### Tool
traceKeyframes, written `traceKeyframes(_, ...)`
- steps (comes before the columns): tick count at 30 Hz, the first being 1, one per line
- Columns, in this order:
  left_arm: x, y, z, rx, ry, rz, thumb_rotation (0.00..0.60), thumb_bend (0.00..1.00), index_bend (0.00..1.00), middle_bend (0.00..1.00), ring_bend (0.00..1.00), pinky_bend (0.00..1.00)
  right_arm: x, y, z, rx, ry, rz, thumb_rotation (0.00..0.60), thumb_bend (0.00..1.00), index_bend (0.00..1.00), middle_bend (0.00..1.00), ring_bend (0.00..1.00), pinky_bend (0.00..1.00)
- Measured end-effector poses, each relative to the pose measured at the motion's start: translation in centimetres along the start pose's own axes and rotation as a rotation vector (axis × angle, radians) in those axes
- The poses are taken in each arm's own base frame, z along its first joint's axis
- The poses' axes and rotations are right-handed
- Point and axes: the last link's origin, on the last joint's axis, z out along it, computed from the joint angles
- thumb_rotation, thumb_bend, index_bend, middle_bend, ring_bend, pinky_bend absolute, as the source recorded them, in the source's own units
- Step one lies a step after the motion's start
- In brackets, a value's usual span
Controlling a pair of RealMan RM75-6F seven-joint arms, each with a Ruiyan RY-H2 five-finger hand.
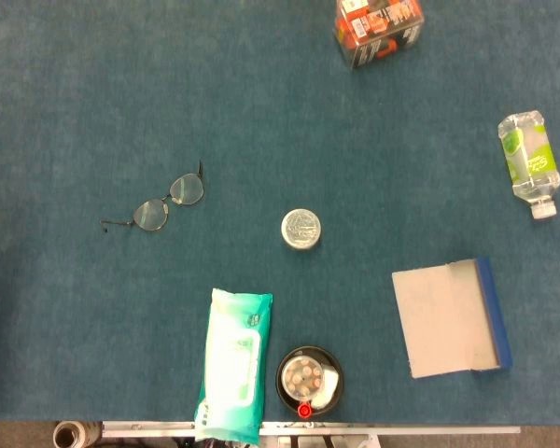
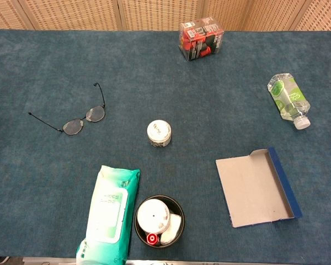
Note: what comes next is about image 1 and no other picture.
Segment open white box blue lid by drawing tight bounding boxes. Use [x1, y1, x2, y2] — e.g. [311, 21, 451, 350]
[391, 255, 514, 380]

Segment orange black product box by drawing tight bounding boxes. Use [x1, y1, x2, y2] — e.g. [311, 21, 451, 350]
[332, 0, 426, 71]

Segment white plastic packet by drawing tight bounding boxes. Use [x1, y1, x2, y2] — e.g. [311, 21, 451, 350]
[311, 364, 343, 408]

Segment brown tape roll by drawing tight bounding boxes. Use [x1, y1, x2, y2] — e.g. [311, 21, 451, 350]
[52, 420, 103, 448]

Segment green white wet wipes pack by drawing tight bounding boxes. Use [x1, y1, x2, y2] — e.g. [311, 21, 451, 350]
[193, 287, 274, 445]

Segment thin wire-frame eyeglasses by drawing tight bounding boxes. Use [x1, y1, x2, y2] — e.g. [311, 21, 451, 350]
[99, 160, 206, 234]

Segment black round bowl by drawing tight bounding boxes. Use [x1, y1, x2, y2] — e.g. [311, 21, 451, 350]
[274, 344, 345, 418]

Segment clear round jar with pills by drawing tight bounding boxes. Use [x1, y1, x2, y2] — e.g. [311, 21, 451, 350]
[280, 357, 326, 401]

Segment clear bottle green label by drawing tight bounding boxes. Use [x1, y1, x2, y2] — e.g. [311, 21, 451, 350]
[497, 109, 560, 220]

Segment silver metal rail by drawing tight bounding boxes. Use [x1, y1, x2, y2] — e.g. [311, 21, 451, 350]
[100, 420, 522, 440]

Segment round silver metal tin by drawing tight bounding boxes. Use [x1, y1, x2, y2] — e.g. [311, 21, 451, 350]
[280, 207, 323, 252]

